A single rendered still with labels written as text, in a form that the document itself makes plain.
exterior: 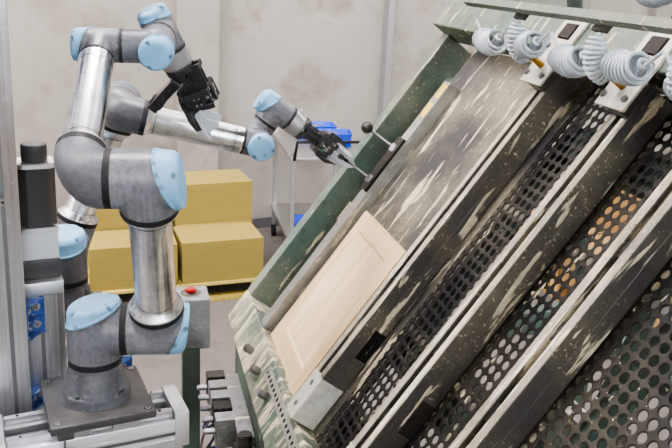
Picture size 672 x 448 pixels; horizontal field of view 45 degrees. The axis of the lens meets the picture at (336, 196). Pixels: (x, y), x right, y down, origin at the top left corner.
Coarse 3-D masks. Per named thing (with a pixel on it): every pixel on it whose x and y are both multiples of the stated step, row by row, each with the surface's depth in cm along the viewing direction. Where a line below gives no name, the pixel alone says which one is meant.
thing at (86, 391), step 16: (80, 368) 174; (96, 368) 174; (112, 368) 177; (64, 384) 178; (80, 384) 175; (96, 384) 175; (112, 384) 177; (128, 384) 182; (64, 400) 177; (80, 400) 175; (96, 400) 175; (112, 400) 176
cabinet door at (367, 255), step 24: (360, 240) 237; (384, 240) 224; (336, 264) 241; (360, 264) 228; (384, 264) 216; (312, 288) 244; (336, 288) 232; (360, 288) 220; (288, 312) 248; (312, 312) 235; (336, 312) 223; (288, 336) 238; (312, 336) 226; (336, 336) 214; (288, 360) 229; (312, 360) 217
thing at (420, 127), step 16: (448, 96) 245; (432, 112) 245; (416, 128) 245; (416, 144) 247; (400, 160) 247; (384, 176) 247; (368, 192) 247; (352, 208) 249; (368, 208) 249; (336, 224) 252; (352, 224) 249; (336, 240) 249; (320, 256) 249; (304, 272) 250; (288, 288) 253; (304, 288) 251; (288, 304) 251; (272, 320) 251
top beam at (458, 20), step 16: (448, 16) 260; (464, 16) 249; (480, 16) 239; (496, 16) 230; (512, 16) 221; (448, 32) 263; (464, 32) 246; (544, 32) 201; (592, 32) 182; (624, 32) 172; (640, 32) 167; (624, 48) 168; (656, 80) 160
